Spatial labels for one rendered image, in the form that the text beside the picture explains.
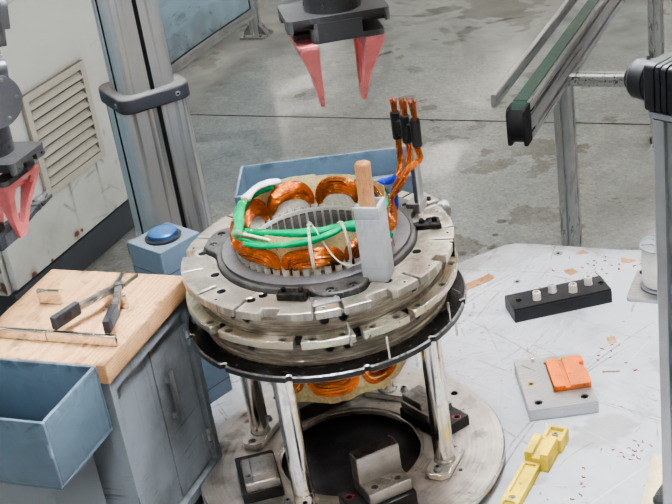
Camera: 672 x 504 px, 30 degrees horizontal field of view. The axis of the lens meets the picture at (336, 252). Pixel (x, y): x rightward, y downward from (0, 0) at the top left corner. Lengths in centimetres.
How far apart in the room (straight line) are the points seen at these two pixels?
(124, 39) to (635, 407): 85
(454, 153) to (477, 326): 263
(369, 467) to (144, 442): 26
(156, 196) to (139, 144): 8
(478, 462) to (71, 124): 261
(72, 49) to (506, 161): 150
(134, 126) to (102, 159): 230
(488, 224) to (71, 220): 130
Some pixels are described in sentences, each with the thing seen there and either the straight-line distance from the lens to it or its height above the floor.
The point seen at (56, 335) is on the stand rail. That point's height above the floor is 107.
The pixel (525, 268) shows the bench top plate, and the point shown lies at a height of 78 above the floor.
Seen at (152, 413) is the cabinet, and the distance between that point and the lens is 148.
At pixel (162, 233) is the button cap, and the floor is 104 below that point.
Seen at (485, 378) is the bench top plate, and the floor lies 78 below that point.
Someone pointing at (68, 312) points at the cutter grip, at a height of 109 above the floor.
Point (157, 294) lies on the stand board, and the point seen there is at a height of 107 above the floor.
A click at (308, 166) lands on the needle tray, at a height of 105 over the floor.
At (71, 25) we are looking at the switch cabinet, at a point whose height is 74.
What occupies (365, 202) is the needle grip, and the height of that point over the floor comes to 119.
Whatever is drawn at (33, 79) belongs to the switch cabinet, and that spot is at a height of 65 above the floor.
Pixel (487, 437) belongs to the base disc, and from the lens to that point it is 160.
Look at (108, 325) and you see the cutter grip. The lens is 139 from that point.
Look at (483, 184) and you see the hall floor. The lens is 420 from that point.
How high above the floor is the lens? 174
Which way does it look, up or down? 27 degrees down
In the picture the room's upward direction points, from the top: 9 degrees counter-clockwise
